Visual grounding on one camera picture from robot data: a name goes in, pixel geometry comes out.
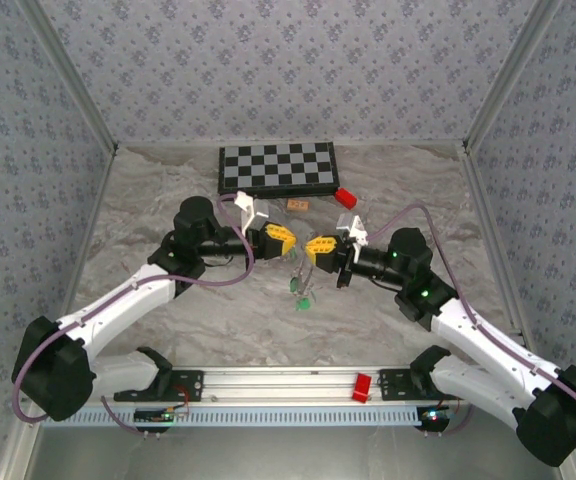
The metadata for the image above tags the black grey checkerboard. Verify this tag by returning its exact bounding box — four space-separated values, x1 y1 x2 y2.
217 141 340 197

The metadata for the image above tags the black right mount plate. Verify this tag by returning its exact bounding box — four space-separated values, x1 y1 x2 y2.
378 368 442 403

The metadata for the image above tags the small circuit board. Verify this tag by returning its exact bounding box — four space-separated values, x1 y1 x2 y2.
133 407 177 427
417 407 452 427

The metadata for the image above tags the aluminium frame post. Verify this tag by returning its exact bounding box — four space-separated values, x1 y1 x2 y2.
461 0 565 154
15 0 120 154

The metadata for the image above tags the light blue slotted cable duct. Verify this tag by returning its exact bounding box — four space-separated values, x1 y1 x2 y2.
50 405 422 428

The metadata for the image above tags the red toy block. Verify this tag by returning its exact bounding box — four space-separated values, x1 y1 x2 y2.
333 187 358 210

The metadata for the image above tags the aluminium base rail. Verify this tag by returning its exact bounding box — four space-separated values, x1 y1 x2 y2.
87 366 469 406

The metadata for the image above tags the red block on rail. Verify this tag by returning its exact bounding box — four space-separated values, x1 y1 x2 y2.
351 372 373 404

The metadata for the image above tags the black left mount plate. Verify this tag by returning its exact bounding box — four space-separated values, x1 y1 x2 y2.
113 368 205 403

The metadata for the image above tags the black mount plate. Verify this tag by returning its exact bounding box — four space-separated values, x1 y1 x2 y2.
378 368 442 403
113 368 205 403

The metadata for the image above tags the aluminium side rail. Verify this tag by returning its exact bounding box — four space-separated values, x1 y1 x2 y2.
460 142 576 480
0 144 120 480

